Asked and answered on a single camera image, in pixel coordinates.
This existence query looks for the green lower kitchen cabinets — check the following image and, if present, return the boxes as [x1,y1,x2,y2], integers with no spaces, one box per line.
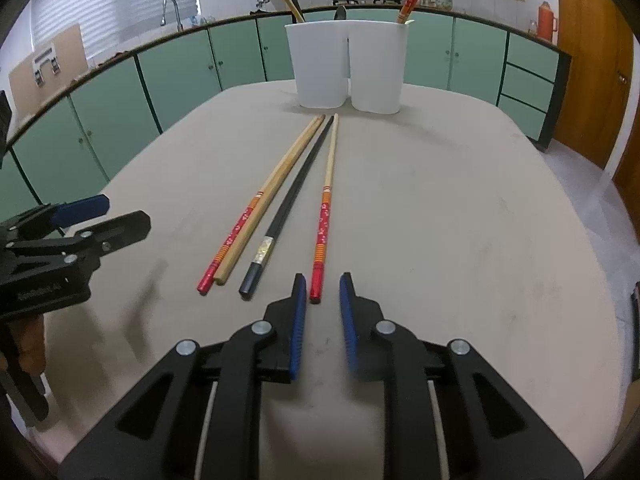
[0,6,572,221]

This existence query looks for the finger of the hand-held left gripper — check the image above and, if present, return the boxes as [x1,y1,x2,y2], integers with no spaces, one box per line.
[49,194,110,228]
[72,211,152,257]

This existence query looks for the metal kitchen faucet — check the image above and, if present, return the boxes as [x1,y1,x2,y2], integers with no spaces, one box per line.
[160,0,184,32]

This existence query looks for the wooden door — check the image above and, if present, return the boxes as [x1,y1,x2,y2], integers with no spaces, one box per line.
[551,0,640,198]

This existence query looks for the white two-compartment utensil holder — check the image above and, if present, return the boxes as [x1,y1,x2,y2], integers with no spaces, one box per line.
[285,19,410,114]

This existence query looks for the orange thermos flask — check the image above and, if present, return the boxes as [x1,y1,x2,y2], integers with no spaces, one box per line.
[537,1,560,44]

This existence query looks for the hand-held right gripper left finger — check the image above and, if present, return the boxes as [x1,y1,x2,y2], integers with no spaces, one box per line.
[57,272,308,480]

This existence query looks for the white window blind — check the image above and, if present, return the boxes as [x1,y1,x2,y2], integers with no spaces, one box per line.
[30,0,201,58]

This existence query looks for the person's left hand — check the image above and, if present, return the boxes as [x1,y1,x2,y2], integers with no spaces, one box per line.
[12,312,47,377]

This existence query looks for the brown cardboard box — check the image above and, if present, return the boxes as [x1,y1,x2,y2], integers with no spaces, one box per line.
[8,23,89,117]

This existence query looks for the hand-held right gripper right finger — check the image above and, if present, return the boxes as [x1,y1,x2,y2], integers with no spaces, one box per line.
[339,272,583,480]

